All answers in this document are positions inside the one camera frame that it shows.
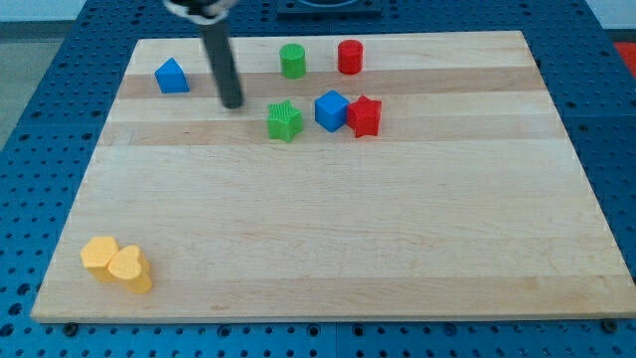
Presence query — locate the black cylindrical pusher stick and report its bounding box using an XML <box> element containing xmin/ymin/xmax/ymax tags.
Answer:
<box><xmin>199</xmin><ymin>20</ymin><xmax>243</xmax><ymax>109</ymax></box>

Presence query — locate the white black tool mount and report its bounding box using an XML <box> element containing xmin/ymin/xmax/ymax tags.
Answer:
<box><xmin>162</xmin><ymin>0</ymin><xmax>238</xmax><ymax>24</ymax></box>

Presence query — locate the green star block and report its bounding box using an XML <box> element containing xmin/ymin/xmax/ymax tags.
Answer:
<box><xmin>266</xmin><ymin>100</ymin><xmax>303</xmax><ymax>142</ymax></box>

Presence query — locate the blue cube block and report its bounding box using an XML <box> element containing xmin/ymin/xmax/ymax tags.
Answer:
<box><xmin>314</xmin><ymin>90</ymin><xmax>350</xmax><ymax>132</ymax></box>

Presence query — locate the red star block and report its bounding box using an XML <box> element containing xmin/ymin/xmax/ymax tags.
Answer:
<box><xmin>346</xmin><ymin>95</ymin><xmax>382</xmax><ymax>138</ymax></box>

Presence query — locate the blue triangular prism block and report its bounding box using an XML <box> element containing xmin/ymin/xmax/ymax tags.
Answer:
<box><xmin>154</xmin><ymin>58</ymin><xmax>190</xmax><ymax>93</ymax></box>

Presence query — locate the green cylinder block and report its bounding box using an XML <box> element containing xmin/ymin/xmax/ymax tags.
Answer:
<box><xmin>279</xmin><ymin>43</ymin><xmax>306</xmax><ymax>80</ymax></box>

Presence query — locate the red cylinder block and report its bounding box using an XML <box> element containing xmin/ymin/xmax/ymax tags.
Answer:
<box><xmin>337</xmin><ymin>39</ymin><xmax>364</xmax><ymax>75</ymax></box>

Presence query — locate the wooden board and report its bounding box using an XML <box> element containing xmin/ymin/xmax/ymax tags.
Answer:
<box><xmin>32</xmin><ymin>31</ymin><xmax>635</xmax><ymax>324</ymax></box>

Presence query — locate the yellow heart block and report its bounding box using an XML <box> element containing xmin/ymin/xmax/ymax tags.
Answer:
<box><xmin>107</xmin><ymin>245</ymin><xmax>153</xmax><ymax>294</ymax></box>

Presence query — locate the yellow hexagon block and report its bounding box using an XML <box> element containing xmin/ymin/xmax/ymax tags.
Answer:
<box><xmin>79</xmin><ymin>237</ymin><xmax>119</xmax><ymax>282</ymax></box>

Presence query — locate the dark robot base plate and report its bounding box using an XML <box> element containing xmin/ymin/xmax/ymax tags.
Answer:
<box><xmin>273</xmin><ymin>0</ymin><xmax>384</xmax><ymax>17</ymax></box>

